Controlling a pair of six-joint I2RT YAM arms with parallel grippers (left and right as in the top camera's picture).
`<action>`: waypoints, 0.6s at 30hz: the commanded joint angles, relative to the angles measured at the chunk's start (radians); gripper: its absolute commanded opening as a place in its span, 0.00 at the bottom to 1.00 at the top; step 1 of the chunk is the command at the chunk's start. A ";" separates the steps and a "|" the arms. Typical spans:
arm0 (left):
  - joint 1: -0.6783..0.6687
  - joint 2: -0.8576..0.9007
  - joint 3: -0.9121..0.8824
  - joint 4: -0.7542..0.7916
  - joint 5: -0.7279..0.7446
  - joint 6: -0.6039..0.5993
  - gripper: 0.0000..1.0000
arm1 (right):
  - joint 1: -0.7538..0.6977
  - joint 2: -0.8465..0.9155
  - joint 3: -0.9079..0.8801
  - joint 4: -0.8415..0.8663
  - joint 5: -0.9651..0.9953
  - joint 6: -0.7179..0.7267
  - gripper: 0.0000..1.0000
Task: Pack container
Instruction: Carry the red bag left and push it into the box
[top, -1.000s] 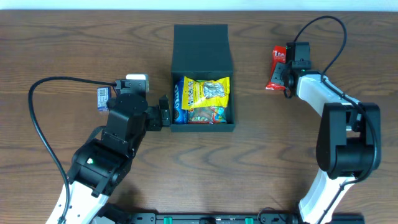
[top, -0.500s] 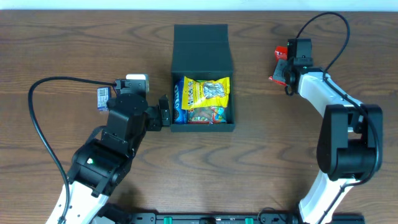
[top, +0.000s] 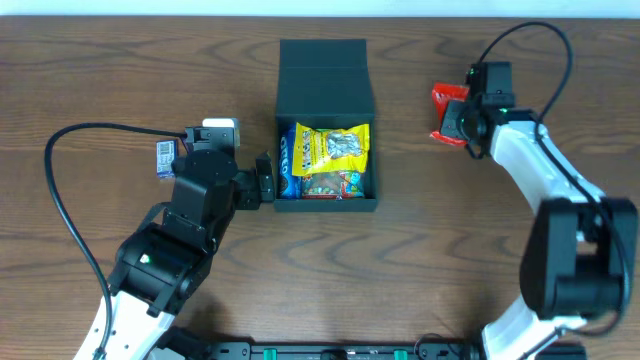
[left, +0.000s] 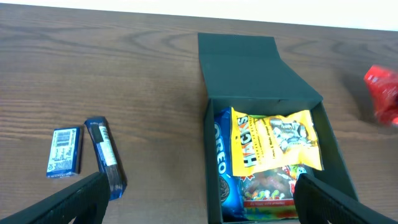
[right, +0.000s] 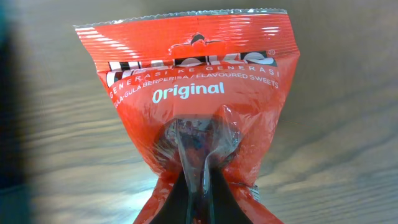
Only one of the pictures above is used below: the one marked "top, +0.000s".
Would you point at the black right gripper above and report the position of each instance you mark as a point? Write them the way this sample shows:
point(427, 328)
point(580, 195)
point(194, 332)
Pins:
point(451, 121)

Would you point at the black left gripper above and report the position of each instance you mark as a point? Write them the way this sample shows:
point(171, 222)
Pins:
point(257, 183)

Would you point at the blue Oreo cookie pack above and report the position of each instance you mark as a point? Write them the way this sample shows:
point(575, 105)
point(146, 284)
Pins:
point(289, 184)

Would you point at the red Hacks candy bag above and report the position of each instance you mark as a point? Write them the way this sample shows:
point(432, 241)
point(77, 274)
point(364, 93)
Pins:
point(442, 94)

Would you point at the Haribo worms gummy bag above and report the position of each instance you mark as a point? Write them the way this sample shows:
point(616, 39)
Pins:
point(332, 185)

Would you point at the yellow seed snack bag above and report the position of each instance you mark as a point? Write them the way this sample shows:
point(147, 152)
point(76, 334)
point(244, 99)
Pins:
point(330, 150)

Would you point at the small blue barcode pack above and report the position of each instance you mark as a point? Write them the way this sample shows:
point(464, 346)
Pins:
point(166, 153)

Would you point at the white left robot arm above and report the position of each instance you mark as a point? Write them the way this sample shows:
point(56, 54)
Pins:
point(161, 265)

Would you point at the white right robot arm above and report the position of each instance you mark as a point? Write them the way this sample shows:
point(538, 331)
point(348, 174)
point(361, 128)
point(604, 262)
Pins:
point(577, 270)

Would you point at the dark green open box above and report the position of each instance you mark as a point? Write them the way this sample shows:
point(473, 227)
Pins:
point(325, 84)

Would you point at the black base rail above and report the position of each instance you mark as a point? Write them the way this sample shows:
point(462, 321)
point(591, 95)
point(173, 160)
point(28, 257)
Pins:
point(246, 351)

